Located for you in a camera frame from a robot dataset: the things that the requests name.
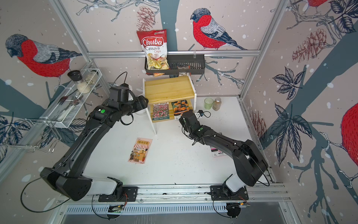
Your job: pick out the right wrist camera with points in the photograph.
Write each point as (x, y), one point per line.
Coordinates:
(199, 113)

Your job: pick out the metal fork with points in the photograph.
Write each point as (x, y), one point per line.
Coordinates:
(64, 98)

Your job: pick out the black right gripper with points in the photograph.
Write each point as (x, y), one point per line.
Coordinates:
(181, 120)

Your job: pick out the pink flower field seed bag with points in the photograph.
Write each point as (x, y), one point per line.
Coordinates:
(160, 112)

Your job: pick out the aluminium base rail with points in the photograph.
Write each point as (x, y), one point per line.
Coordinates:
(188, 198)

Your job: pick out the brown spice jar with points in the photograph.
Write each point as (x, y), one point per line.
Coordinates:
(217, 104)

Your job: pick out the red Chuba cassava chips bag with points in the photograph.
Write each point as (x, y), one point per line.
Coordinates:
(154, 45)

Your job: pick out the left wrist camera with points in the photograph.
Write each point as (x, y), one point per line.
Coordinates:
(120, 93)

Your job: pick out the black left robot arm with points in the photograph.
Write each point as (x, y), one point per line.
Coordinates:
(66, 176)

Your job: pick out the green glass cup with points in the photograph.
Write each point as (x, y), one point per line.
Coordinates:
(208, 103)

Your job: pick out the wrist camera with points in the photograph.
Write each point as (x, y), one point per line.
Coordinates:
(199, 113)
(120, 93)

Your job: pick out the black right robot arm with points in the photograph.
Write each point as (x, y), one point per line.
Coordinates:
(250, 163)

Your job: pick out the metal spoon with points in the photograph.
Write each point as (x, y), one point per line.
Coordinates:
(66, 111)

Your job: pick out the white wooden two-tier shelf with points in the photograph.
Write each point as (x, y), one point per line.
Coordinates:
(167, 91)

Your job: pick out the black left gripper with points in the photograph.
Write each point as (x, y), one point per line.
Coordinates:
(141, 102)

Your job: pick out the purple flower seed bag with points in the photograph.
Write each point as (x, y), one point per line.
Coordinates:
(216, 152)

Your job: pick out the black hanging basket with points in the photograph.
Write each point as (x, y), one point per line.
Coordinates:
(193, 64)

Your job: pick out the white paper cup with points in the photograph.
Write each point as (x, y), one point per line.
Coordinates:
(141, 112)

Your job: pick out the orange marigold seed bag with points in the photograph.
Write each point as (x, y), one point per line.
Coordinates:
(179, 107)

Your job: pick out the black lid spice jar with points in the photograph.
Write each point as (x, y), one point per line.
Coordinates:
(81, 85)

